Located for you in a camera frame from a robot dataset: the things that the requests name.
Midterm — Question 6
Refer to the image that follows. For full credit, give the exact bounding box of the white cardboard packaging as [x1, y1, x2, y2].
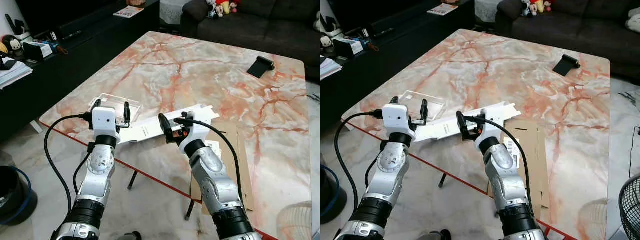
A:
[414, 101, 522, 144]
[117, 103, 220, 145]

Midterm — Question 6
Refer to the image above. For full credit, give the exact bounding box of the clear plastic tray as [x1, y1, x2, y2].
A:
[397, 89, 446, 122]
[88, 93, 133, 120]

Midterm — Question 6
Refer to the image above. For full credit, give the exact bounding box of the black low cabinet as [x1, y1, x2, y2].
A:
[0, 0, 161, 144]
[320, 0, 476, 135]

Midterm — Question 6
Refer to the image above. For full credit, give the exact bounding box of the black box with white label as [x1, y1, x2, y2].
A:
[332, 38, 365, 57]
[22, 41, 54, 62]

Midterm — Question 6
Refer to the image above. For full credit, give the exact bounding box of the stack of white papers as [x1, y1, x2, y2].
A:
[320, 55, 344, 82]
[0, 57, 34, 91]

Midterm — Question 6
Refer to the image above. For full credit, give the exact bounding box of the brown cardboard envelope with label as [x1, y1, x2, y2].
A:
[487, 118, 551, 211]
[189, 120, 256, 217]

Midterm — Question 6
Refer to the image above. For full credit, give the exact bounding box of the black phone stand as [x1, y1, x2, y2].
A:
[246, 55, 276, 80]
[552, 53, 582, 78]

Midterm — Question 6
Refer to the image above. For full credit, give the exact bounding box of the red and white booklet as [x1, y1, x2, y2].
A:
[112, 5, 145, 19]
[427, 3, 460, 17]

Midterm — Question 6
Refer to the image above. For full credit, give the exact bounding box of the white desk holder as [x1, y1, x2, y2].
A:
[320, 0, 338, 33]
[4, 0, 32, 42]

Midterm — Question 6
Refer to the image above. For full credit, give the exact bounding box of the white lace cloth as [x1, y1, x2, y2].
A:
[473, 0, 499, 24]
[159, 0, 186, 26]

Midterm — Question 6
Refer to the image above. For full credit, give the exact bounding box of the black bucket with blue rim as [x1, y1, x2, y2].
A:
[320, 164, 341, 224]
[0, 165, 33, 226]

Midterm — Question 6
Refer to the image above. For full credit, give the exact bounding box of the dark grey sofa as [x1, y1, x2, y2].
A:
[494, 0, 640, 82]
[179, 0, 321, 67]

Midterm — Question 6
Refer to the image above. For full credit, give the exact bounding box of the white cushion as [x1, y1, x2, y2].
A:
[624, 7, 640, 34]

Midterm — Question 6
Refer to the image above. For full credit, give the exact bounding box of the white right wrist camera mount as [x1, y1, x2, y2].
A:
[177, 120, 207, 152]
[474, 120, 502, 151]

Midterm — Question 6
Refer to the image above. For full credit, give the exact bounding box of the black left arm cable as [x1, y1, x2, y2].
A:
[333, 110, 385, 213]
[43, 113, 94, 217]

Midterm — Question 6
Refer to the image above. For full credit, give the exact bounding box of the thin black floor cable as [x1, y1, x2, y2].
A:
[628, 124, 640, 179]

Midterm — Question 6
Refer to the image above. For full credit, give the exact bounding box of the black wire mesh basket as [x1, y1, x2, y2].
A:
[618, 173, 640, 240]

